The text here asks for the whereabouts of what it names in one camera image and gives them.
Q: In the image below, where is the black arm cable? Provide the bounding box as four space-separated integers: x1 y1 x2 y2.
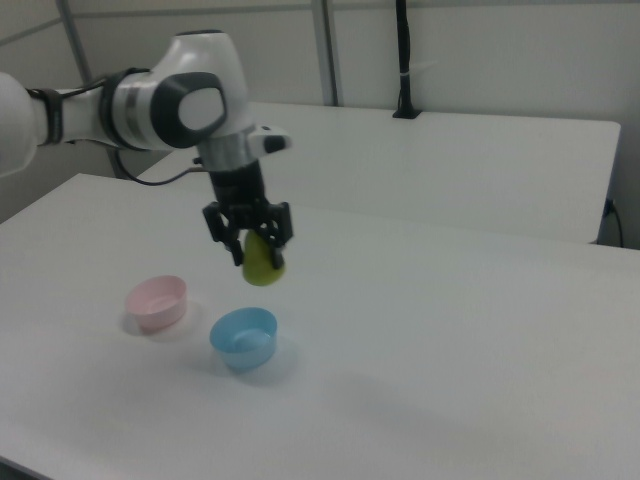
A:
113 147 212 188

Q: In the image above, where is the black strap on arm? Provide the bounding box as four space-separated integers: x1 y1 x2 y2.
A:
36 88 67 147

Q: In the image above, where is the pink plastic bowl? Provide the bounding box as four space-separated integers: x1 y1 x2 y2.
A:
124 274 191 336

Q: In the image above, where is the green pear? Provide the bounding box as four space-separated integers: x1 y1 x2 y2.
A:
241 232 290 288

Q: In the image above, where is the black hanging cable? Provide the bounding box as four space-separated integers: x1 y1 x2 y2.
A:
602 196 627 248

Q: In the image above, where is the white cable tie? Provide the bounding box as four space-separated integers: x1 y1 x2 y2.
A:
399 60 439 81

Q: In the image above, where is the light blue plastic bowl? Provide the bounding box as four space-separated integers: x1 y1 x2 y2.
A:
208 306 280 374

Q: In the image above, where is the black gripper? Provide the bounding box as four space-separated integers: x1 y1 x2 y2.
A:
201 160 295 272

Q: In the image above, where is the black pole with clamp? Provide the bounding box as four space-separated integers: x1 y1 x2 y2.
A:
391 0 424 122

